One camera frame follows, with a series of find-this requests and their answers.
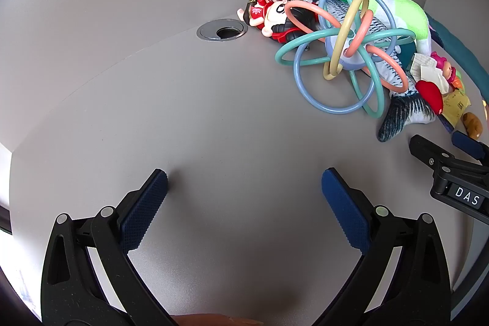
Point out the brown glossy toy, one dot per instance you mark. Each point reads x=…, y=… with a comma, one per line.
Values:
x=473, y=123

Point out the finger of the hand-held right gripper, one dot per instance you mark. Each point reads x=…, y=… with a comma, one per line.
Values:
x=468, y=143
x=422, y=148

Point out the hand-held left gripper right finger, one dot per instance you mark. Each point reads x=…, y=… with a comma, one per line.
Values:
x=344, y=211

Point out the red black panda figurine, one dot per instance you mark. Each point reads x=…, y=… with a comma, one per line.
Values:
x=267, y=16

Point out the teal bed blanket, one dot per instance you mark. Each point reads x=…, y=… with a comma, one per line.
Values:
x=458, y=47

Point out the yellow paper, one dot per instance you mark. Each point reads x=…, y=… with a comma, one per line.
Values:
x=456, y=104

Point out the red heart plush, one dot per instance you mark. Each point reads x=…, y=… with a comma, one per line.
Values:
x=429, y=95

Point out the grey fish plush toy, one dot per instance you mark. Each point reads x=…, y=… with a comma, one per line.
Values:
x=401, y=116

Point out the green white plush toy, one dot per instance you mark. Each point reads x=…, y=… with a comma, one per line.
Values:
x=408, y=11

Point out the small colourful doll figure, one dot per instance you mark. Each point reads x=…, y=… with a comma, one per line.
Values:
x=450, y=73

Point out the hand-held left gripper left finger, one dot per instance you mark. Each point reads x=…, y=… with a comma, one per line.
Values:
x=146, y=207

